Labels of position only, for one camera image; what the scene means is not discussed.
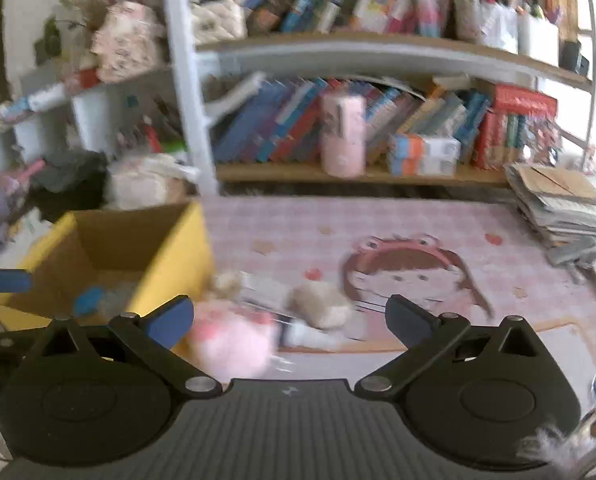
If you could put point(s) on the row of blue paperback books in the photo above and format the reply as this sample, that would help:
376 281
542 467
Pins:
273 120

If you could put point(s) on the white bookshelf with wooden shelves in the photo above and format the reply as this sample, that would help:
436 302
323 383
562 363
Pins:
190 90

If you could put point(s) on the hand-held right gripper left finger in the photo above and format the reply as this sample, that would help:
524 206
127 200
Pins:
171 319

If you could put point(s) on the blue item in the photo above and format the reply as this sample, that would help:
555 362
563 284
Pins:
89 301

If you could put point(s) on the white quilted handbag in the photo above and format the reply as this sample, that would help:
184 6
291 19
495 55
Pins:
216 15

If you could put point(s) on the yellow cardboard box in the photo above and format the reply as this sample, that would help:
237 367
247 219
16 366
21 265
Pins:
177 255

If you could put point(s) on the white pen holder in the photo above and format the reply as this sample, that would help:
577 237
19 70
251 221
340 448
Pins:
538 37

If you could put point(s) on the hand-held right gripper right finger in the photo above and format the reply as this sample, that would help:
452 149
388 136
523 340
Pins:
404 321

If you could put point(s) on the orange and white carton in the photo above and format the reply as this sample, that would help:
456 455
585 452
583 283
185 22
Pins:
423 155

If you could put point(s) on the white charger plug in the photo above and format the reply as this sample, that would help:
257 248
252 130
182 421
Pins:
305 336

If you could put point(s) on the dark clothing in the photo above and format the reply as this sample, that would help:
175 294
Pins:
70 180

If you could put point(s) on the floral fabric pouch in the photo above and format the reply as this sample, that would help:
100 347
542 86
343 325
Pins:
125 42

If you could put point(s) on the pink tumbler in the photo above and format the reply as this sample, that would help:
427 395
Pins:
343 135

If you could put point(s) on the stack of papers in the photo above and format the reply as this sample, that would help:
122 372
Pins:
560 205

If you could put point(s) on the small white side shelf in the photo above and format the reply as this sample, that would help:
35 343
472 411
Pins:
52 120

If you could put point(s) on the white printed bag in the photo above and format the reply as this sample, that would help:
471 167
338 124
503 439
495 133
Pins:
145 185

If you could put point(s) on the pink paw plush toy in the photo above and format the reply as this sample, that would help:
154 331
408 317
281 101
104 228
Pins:
230 345

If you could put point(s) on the small beige plush toy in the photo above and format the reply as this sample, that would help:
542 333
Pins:
226 284

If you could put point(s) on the grey fluffy trim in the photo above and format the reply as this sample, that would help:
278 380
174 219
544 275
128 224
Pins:
560 452

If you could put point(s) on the red boxed book set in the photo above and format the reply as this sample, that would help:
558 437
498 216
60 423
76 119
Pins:
520 120

